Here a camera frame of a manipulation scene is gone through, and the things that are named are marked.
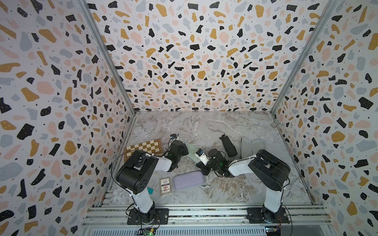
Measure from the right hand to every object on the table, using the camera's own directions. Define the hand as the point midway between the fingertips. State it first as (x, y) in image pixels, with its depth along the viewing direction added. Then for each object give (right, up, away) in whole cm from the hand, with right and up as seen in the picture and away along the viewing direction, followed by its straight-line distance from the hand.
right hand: (197, 165), depth 92 cm
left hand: (-6, +11, +5) cm, 14 cm away
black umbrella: (+22, +10, +8) cm, 25 cm away
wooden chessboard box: (-29, +10, +5) cm, 31 cm away
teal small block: (-26, -12, -10) cm, 30 cm away
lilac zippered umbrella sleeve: (-7, -6, -10) cm, 13 cm away
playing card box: (-18, -10, -10) cm, 23 cm away
